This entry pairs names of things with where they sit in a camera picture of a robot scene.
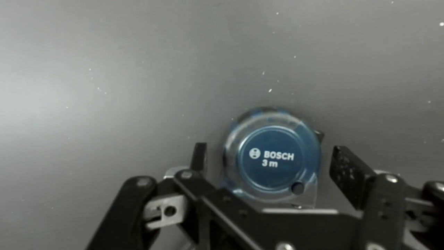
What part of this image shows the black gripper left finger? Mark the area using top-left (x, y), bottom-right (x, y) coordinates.
top-left (84, 142), bottom-right (261, 250)

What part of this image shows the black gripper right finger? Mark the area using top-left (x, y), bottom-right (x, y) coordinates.
top-left (329, 144), bottom-right (444, 250)

